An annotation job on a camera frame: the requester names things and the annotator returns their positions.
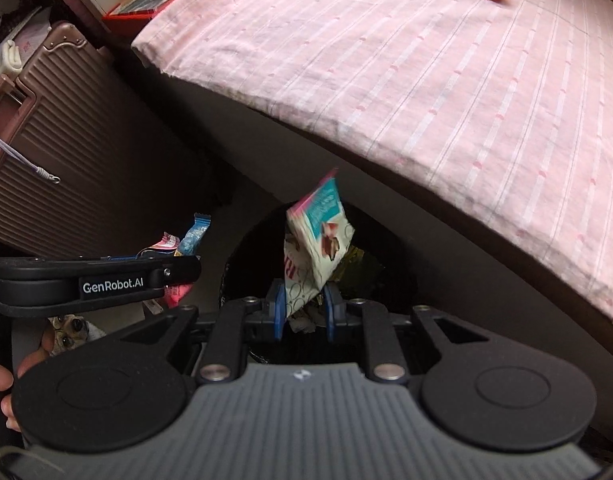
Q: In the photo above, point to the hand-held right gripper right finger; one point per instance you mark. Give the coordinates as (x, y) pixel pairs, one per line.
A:
(331, 312)

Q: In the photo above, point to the white cloth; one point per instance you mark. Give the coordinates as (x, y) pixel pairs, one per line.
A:
(9, 57)

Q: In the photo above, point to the brown suitcase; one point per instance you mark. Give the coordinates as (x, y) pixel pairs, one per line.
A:
(86, 135)

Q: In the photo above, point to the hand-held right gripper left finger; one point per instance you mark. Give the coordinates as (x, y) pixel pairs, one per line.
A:
(279, 310)

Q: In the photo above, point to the blue white candy wrapper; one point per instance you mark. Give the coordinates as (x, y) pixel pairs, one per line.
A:
(196, 232)

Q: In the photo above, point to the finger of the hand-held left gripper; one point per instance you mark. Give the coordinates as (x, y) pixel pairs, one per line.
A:
(184, 270)

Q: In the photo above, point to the black trash bin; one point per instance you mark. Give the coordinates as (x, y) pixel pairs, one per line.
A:
(376, 270)

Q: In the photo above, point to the small tan dog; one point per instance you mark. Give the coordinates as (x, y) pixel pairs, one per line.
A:
(69, 335)

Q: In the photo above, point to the pink teal snack wrapper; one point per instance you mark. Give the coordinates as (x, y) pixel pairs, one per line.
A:
(316, 240)

